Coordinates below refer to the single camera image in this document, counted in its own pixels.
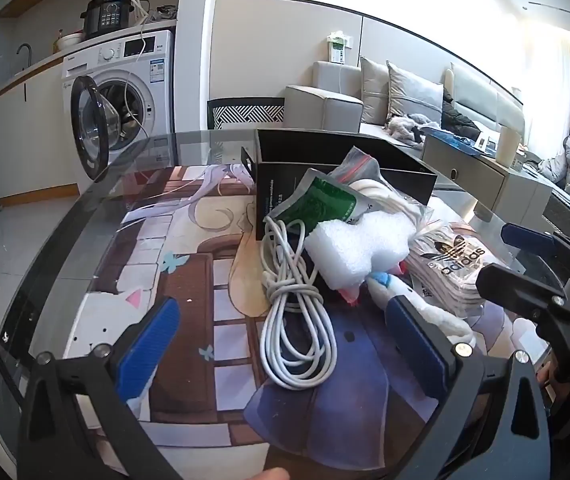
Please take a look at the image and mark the white sock pack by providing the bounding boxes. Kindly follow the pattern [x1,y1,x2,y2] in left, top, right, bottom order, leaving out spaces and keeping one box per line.
[407,225,506,319]

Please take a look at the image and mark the white cable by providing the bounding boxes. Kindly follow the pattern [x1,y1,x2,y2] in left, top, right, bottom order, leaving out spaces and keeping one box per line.
[260,217,339,391]

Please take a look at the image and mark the grey bag with green label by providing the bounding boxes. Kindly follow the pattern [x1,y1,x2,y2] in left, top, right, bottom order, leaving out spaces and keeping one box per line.
[265,169,381,231]

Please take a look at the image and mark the black cardboard box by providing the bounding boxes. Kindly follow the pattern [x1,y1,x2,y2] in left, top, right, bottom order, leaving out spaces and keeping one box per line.
[241,129,438,241]

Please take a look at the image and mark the zip bag with clear tubing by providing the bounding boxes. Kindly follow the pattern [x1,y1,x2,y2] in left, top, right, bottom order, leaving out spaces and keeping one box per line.
[327,146,436,233]

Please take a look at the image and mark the beige side cabinet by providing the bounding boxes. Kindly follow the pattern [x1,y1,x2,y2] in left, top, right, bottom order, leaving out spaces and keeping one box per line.
[421,130,556,226]

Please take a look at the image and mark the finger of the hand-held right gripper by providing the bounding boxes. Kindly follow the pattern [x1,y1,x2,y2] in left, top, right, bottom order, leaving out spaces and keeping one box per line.
[501,223,570,273]
[476,262,566,322]

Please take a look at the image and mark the chair with patterned back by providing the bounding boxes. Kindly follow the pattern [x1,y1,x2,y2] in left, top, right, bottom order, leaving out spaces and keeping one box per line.
[207,97,286,131]

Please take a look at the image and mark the beige sofa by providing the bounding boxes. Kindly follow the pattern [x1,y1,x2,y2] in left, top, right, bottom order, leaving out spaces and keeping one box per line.
[284,60,526,152]

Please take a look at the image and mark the black jacket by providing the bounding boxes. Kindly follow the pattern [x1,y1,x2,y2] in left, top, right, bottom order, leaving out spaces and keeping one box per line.
[440,87,483,142]

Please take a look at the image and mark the white kitchen cabinet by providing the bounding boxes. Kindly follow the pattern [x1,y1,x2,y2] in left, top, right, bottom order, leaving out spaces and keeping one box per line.
[0,52,83,202]

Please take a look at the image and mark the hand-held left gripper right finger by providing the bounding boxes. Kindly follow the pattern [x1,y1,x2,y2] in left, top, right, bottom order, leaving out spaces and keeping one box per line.
[385,295,552,480]

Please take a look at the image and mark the grey fluffy cloth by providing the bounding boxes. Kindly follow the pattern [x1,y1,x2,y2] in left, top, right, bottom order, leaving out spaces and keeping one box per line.
[384,112,443,144]

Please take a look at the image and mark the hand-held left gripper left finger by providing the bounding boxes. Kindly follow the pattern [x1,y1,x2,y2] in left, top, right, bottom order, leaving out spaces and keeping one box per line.
[16,296,182,480]

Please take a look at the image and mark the thin white cord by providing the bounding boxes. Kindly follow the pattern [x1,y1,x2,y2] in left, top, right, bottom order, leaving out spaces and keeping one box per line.
[124,0,152,128]

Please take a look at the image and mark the white washing machine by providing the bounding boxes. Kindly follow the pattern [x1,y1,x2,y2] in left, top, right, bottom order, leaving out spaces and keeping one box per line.
[62,30,176,196]

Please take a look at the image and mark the white foam wrap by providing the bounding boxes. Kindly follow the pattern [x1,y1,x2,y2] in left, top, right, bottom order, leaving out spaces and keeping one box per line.
[304,207,416,292]

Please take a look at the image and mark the small blue white plush toy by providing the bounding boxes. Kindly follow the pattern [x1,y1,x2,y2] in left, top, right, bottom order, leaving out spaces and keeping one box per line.
[337,265,476,357]

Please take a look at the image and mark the grey pillow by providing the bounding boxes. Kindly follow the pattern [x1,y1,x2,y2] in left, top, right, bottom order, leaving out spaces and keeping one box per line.
[386,60,444,128]
[360,56,392,127]

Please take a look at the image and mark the black pressure cooker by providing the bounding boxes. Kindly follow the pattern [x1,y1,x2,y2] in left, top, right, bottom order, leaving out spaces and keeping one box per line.
[81,0,134,41]

